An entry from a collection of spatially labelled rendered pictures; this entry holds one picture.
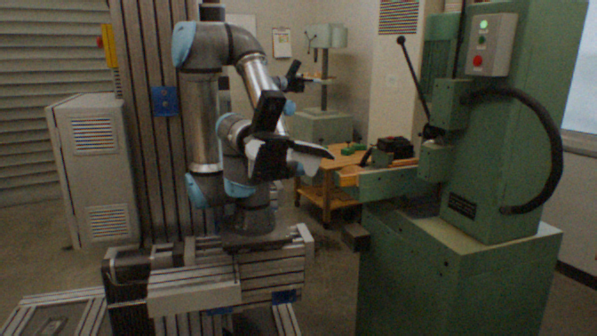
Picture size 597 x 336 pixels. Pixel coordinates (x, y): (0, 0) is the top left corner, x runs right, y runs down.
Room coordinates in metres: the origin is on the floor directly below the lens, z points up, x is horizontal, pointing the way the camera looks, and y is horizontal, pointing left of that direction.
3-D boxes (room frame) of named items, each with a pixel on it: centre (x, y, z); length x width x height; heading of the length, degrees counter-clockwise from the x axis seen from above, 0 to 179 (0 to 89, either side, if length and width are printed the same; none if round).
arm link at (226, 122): (0.85, 0.14, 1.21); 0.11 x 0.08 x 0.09; 28
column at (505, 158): (1.18, -0.67, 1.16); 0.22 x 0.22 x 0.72; 20
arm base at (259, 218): (1.14, 0.14, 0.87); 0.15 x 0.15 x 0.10
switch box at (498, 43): (1.10, -0.54, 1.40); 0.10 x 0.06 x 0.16; 20
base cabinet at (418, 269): (1.34, -0.61, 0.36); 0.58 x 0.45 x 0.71; 20
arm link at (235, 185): (0.85, 0.12, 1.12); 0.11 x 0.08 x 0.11; 118
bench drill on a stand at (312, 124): (3.85, -0.30, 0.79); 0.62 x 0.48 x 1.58; 27
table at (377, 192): (1.53, -0.47, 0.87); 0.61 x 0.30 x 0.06; 110
